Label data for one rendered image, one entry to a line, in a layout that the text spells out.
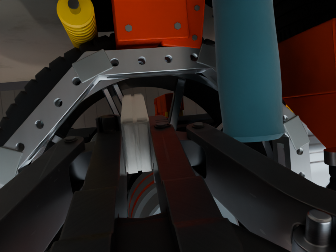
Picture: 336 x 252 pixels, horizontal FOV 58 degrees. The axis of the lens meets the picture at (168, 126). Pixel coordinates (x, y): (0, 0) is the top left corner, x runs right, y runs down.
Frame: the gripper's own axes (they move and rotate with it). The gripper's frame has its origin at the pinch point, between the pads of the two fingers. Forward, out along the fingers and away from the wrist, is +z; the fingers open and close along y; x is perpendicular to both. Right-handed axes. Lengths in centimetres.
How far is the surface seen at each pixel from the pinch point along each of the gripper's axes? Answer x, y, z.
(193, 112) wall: -130, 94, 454
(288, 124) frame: -12.2, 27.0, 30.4
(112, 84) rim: -3.6, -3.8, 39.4
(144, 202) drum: -16.1, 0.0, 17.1
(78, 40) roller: 4.7, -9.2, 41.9
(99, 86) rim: -3.7, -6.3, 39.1
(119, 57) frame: 1.8, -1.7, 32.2
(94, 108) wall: -108, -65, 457
